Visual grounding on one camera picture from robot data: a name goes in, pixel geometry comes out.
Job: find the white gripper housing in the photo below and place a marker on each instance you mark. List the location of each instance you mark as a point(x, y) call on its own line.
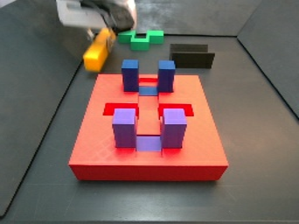
point(97, 14)

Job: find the red board base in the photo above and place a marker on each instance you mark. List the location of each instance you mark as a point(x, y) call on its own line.
point(97, 160)

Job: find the green stepped block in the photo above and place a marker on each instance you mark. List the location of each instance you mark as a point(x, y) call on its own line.
point(139, 43)

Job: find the black angle bracket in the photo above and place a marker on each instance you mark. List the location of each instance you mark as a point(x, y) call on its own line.
point(191, 56)

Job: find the purple U block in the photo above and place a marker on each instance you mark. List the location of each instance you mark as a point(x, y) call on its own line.
point(148, 132)

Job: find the yellow rectangular block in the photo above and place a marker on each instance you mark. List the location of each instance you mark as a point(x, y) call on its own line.
point(94, 56)

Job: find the dark blue U block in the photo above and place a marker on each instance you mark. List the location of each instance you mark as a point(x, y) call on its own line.
point(148, 85)

